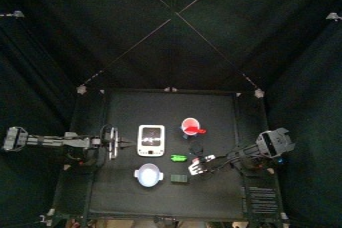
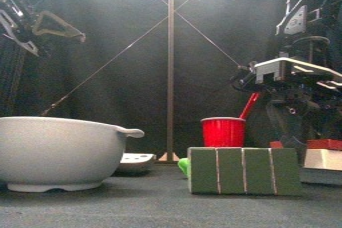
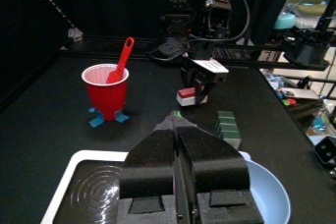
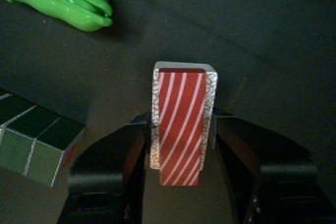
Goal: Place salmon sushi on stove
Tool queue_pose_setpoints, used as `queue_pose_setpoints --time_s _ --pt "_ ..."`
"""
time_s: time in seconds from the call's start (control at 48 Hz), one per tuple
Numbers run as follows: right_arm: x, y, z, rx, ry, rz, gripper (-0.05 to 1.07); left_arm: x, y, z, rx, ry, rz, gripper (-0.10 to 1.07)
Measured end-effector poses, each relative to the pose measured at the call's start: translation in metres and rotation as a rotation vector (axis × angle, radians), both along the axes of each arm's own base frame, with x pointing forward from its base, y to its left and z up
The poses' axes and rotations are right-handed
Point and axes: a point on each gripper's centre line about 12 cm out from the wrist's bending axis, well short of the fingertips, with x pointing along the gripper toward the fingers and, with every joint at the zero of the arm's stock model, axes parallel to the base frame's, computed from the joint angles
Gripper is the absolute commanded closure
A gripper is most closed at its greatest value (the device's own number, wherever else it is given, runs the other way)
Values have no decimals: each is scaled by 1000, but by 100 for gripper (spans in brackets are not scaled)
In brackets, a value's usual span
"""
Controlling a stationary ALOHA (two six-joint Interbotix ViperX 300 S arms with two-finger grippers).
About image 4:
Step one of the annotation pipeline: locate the red striped salmon sushi block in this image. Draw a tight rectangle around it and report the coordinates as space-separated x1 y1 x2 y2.
150 60 219 188

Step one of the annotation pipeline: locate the green tiled box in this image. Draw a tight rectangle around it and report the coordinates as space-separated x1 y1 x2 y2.
0 89 89 189

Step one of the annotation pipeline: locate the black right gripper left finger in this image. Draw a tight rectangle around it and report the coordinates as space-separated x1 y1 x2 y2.
57 111 153 224

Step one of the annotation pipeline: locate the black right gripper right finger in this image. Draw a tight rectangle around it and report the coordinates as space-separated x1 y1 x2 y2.
211 109 336 224

